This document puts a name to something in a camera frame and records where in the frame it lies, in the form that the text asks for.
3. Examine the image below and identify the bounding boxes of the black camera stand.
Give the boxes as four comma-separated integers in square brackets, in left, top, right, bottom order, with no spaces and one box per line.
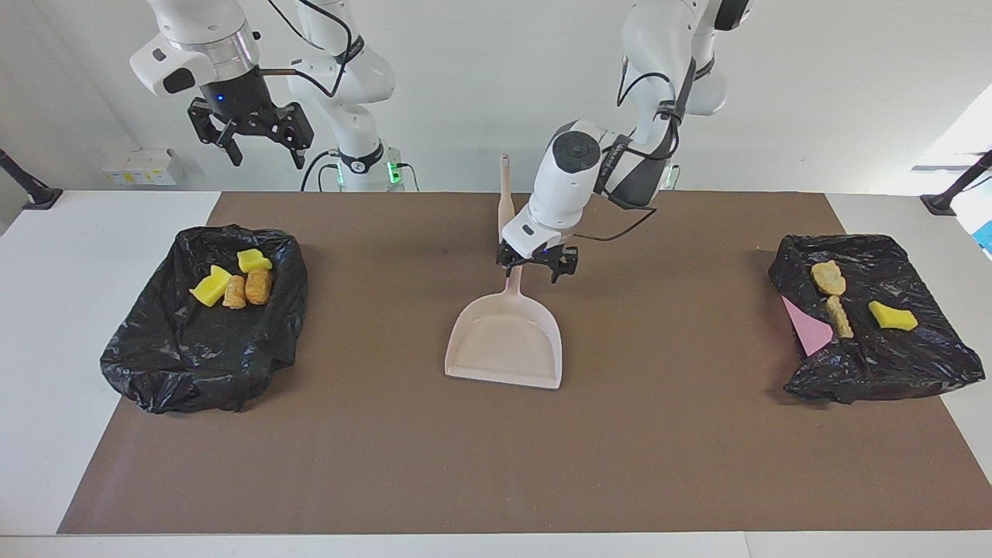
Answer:
[0,149,63,210]
[921,151,992,216]

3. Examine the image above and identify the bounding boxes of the beige plastic dustpan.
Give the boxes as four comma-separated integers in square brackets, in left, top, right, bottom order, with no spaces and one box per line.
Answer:
[444,267,563,390]

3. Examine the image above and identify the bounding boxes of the black trash bag bin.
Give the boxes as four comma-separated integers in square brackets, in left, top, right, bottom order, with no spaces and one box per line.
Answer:
[99,225,309,414]

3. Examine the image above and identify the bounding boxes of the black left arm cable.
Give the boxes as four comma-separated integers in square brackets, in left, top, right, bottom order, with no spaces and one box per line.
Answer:
[577,71,698,243]

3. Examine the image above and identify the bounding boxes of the large white wall box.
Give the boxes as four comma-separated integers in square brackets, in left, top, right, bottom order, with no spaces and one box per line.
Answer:
[126,149,185,187]

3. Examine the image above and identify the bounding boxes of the black right base cable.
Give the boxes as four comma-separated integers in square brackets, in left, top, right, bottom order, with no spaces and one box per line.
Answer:
[301,150,342,192]

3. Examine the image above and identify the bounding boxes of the pink bin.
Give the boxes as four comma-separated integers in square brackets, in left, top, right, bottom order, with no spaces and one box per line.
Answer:
[780,293,835,358]

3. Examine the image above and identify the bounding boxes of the orange striped trash piece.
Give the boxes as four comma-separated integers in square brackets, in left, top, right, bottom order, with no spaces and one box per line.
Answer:
[825,295,855,340]

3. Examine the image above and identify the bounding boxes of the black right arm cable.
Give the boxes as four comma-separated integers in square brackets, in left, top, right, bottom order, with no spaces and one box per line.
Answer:
[260,0,365,99]

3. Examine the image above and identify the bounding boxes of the brown table mat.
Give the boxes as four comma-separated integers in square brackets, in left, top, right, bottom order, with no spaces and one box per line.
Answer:
[58,191,992,536]

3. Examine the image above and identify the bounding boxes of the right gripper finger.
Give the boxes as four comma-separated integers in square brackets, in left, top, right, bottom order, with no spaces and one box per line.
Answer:
[188,103,244,167]
[263,102,315,171]

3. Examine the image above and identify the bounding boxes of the beige hand brush black bristles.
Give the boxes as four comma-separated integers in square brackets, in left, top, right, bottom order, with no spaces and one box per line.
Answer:
[497,153,517,250]

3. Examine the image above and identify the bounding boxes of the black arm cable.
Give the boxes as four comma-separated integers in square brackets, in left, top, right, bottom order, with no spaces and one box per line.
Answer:
[260,0,365,99]
[577,71,698,243]

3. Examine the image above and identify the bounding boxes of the yellow wedge sponge piece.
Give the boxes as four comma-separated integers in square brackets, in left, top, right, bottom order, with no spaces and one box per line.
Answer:
[190,265,233,308]

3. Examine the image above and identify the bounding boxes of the black trash bag over pink bin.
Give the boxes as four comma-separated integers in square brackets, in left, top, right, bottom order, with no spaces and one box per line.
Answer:
[769,234,987,405]

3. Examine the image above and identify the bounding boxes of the small yellow sponge piece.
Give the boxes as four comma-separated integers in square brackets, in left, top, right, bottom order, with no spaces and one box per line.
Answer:
[868,301,919,332]

